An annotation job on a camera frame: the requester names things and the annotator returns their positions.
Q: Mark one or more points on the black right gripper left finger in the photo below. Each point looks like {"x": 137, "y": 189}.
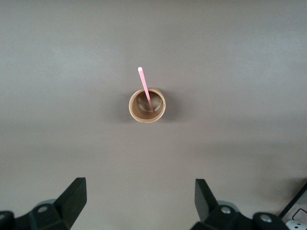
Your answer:
{"x": 60, "y": 215}

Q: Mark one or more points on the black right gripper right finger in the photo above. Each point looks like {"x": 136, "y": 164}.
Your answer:
{"x": 216, "y": 218}

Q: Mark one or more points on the pink chopstick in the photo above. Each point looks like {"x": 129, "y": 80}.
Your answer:
{"x": 144, "y": 86}

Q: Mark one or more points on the brown cardboard cup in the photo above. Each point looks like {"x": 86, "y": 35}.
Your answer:
{"x": 144, "y": 116}

